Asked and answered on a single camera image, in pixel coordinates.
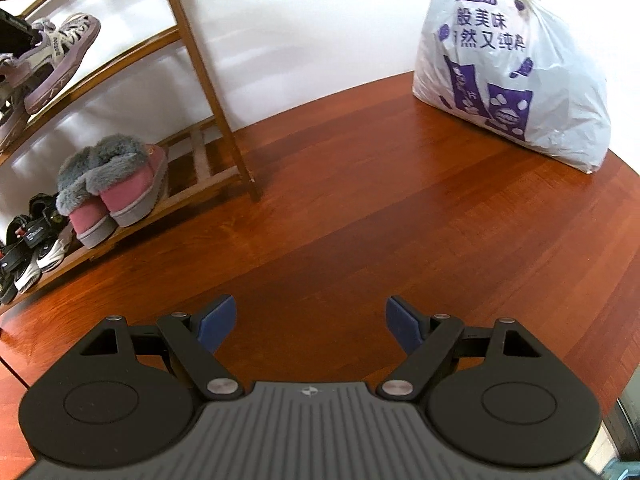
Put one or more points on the pink fur-lined boot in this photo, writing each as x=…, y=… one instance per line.
x=140, y=180
x=85, y=220

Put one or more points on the white printed plastic bag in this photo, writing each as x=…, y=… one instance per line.
x=525, y=85

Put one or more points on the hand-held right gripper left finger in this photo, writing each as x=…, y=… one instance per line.
x=217, y=322

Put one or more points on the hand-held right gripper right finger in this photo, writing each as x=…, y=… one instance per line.
x=402, y=320

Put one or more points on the dark framed glass door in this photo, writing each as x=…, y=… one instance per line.
x=631, y=420

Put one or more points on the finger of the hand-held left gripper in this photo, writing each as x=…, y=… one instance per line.
x=15, y=35

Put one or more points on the brown wooden shoe rack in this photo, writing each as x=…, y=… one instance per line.
x=200, y=60

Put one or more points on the purple mesh sneaker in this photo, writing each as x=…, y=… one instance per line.
x=70, y=45
x=15, y=75

